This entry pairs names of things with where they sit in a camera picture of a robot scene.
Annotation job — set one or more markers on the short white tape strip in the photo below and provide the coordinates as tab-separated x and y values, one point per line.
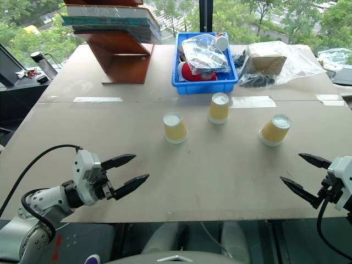
330	99

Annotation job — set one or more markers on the thick white wrapped book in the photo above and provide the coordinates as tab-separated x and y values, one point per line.
110	12

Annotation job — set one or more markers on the black drink bottle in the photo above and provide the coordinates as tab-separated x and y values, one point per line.
44	64

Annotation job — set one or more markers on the blue plastic bin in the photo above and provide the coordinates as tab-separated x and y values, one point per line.
203	86

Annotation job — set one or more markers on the wide white tape strip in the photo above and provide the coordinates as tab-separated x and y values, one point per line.
253	102

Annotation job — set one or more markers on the large clear plastic bag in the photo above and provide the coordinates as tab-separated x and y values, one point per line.
299	66

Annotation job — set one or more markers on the black window post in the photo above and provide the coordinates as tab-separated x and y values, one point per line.
207	15

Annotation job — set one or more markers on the red round object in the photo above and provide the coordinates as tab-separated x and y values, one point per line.
189	74

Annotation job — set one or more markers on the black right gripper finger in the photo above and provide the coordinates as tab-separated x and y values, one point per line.
316	160
302	192

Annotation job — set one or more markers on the brown wooden shelf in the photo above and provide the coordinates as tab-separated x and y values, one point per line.
123	57

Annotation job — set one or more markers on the crumpled clear plastic wrap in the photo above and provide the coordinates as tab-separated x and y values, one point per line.
335	56

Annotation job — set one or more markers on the long white tape strip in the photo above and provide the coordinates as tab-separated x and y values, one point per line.
97	99

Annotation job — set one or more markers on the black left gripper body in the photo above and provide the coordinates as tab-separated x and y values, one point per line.
101	181

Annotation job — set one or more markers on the silver robot torso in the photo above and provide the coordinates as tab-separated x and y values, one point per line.
176	258

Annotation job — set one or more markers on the clear bag with printed items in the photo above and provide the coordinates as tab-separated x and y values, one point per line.
206	55

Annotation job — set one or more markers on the brown cardboard box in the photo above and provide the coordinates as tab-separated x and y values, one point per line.
268	61

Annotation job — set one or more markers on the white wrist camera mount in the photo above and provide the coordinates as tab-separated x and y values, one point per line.
82	176
342	167

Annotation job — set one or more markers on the black side desk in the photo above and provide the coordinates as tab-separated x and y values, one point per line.
13	90

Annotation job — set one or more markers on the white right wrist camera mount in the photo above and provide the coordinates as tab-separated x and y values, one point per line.
342	167

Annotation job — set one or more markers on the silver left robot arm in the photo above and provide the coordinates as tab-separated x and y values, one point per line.
41	203

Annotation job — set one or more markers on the white plastic jar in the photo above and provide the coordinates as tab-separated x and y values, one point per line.
221	41

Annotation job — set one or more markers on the grey box with red print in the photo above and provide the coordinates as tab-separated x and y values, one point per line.
82	242

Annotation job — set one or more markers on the teal book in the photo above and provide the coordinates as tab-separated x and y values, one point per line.
104	23

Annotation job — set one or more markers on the yellow paper cup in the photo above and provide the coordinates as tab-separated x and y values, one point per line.
219	110
273	132
174	130

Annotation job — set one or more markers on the grey rounded shape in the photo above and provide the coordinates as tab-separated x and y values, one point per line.
235	242
165	236

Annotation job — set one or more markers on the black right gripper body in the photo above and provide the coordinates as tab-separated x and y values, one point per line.
331	189

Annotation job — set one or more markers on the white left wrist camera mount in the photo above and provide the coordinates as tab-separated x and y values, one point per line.
82	176

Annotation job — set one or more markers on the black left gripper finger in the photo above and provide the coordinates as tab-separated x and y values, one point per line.
118	160
130	185

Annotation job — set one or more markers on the white and red small items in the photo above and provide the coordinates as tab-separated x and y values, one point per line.
26	73

